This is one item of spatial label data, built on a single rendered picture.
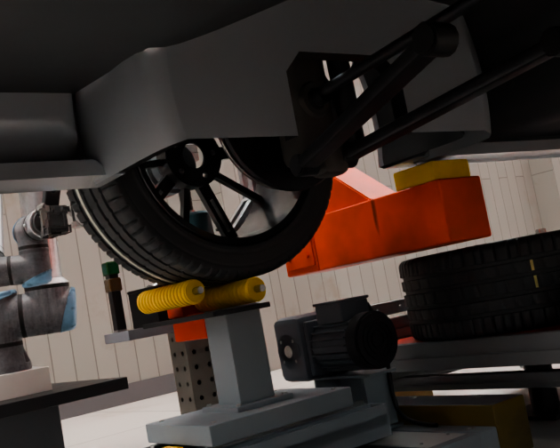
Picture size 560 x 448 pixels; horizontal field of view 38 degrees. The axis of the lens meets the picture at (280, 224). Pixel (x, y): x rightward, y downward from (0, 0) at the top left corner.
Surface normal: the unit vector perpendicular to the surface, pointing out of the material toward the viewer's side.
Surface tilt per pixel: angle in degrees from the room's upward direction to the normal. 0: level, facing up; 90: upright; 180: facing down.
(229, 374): 90
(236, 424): 90
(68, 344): 90
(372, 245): 90
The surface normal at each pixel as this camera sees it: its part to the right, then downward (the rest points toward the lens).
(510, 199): 0.62, -0.18
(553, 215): -0.76, 0.08
